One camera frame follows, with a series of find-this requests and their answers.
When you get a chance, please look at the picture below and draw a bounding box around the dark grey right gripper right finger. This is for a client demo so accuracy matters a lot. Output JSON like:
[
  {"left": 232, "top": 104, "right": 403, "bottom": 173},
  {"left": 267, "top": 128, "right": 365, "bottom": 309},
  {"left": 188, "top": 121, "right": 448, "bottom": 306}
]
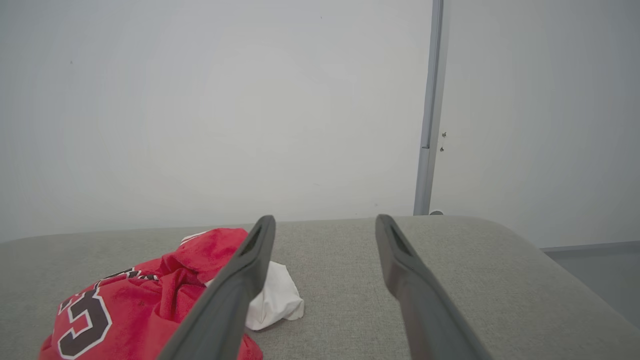
[{"left": 375, "top": 214, "right": 493, "bottom": 360}]

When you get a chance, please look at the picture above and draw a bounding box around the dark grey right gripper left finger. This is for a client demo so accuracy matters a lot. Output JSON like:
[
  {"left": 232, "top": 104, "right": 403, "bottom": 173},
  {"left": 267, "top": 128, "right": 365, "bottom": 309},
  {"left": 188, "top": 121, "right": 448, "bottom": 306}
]
[{"left": 157, "top": 215, "right": 277, "bottom": 360}]

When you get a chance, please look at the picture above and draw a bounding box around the red jersey garment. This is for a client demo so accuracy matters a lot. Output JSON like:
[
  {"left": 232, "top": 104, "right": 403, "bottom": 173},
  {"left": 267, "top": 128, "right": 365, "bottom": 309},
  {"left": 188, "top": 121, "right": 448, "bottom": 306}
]
[{"left": 39, "top": 227, "right": 305, "bottom": 360}]

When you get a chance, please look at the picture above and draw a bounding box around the grey vertical wall trim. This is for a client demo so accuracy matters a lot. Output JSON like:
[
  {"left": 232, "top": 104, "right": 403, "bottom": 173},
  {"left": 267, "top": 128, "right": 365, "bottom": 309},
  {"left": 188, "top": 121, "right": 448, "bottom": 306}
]
[{"left": 413, "top": 0, "right": 446, "bottom": 216}]

